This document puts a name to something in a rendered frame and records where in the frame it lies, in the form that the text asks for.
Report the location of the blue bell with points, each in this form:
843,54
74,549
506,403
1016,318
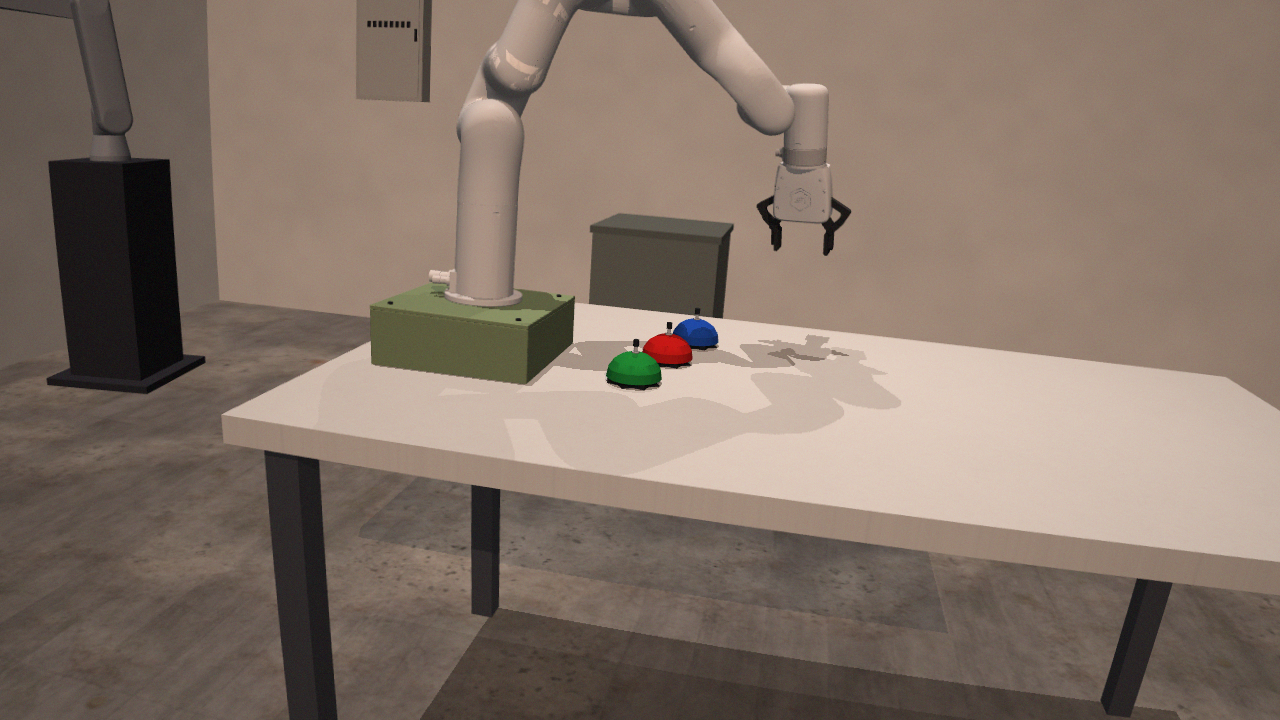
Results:
697,332

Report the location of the green dome bell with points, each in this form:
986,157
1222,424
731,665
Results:
634,369

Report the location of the red bell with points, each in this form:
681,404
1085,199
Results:
668,349

